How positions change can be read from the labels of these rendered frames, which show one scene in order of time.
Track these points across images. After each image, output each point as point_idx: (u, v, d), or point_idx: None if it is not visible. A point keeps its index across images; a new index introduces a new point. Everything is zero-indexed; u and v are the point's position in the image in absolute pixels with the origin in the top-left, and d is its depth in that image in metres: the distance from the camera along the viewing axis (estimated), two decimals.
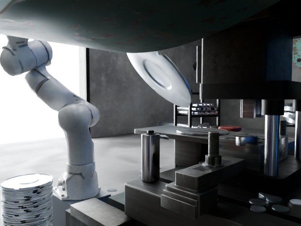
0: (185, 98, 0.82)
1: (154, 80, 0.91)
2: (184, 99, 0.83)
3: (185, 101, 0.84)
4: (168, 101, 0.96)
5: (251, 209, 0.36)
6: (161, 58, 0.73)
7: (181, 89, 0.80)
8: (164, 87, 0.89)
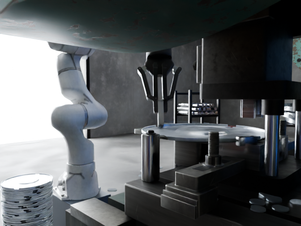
0: None
1: None
2: None
3: None
4: (178, 125, 0.76)
5: (251, 209, 0.36)
6: None
7: (237, 129, 0.66)
8: (193, 127, 0.69)
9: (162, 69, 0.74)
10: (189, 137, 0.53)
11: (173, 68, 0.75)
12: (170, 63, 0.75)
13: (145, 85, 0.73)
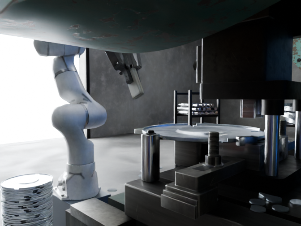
0: None
1: None
2: None
3: None
4: (182, 141, 0.49)
5: (251, 209, 0.36)
6: None
7: (160, 129, 0.66)
8: (191, 133, 0.57)
9: None
10: (238, 129, 0.66)
11: None
12: None
13: None
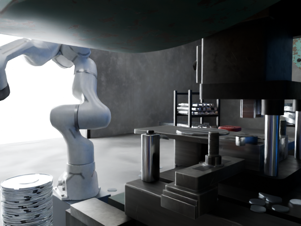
0: None
1: None
2: None
3: None
4: None
5: (251, 209, 0.36)
6: None
7: None
8: None
9: None
10: None
11: None
12: None
13: None
